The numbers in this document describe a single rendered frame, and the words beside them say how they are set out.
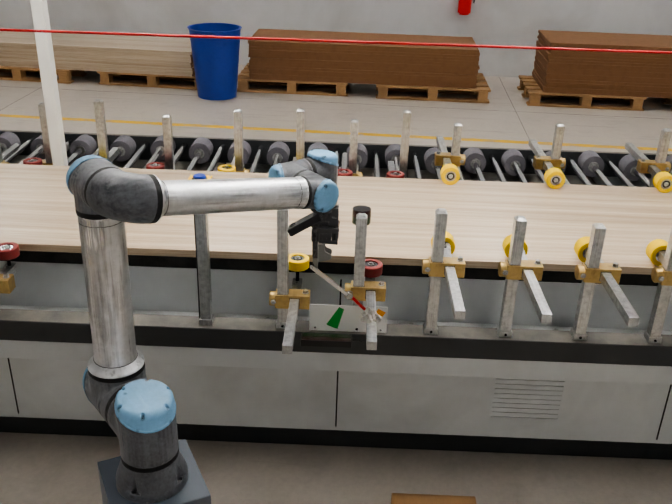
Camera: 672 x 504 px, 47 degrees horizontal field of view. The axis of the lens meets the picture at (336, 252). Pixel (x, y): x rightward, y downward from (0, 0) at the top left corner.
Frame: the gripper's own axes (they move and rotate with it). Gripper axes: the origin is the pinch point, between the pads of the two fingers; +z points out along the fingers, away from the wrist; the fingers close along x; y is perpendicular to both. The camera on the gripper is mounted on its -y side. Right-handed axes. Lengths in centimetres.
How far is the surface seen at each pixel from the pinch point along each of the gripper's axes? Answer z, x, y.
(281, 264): 3.7, 6.1, -11.0
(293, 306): 15.9, 0.3, -6.7
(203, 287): 13.2, 6.0, -36.9
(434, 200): 8, 77, 45
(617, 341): 28, 6, 102
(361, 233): -8.3, 6.1, 14.5
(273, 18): 41, 728, -89
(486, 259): 8, 24, 58
